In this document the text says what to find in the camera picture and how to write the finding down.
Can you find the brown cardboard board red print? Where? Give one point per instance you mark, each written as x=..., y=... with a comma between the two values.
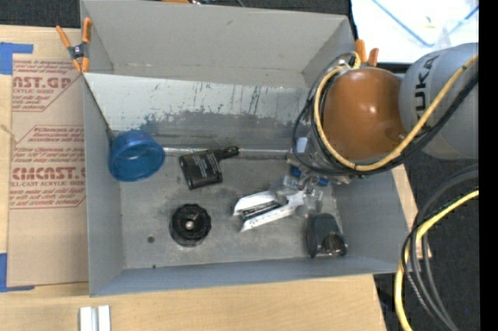
x=46, y=236

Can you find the blue plastic cup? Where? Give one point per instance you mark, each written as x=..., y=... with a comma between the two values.
x=136, y=156

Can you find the dark grey rounded object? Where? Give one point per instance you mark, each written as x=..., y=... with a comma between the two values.
x=323, y=234

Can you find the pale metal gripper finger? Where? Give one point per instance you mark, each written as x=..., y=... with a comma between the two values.
x=272, y=215
x=257, y=200

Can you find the black round knob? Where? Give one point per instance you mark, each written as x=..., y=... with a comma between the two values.
x=190, y=225

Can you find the grey metal bin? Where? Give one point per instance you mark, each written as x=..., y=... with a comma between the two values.
x=218, y=49

